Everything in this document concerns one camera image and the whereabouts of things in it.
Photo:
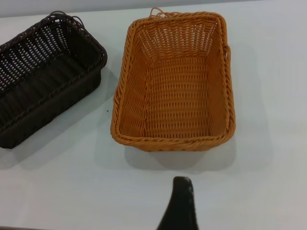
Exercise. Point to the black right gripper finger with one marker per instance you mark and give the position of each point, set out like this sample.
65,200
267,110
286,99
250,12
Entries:
180,206

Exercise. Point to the orange woven basket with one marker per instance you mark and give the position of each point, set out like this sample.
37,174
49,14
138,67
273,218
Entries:
172,95

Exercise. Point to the dark brown woven basket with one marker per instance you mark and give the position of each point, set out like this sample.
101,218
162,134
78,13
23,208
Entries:
48,100

